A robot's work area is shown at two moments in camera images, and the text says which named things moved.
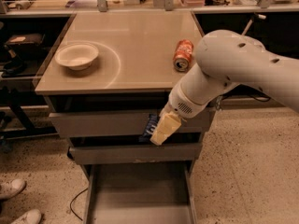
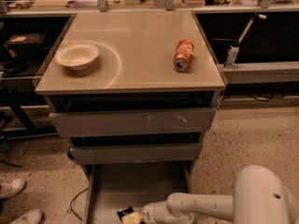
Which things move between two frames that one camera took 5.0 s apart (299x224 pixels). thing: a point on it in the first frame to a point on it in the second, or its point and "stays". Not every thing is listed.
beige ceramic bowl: (77, 56) stays
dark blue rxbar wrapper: (149, 128) to (124, 212)
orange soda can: (182, 55) stays
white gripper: (181, 104) to (151, 213)
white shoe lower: (31, 217) stays
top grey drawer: (119, 123) stays
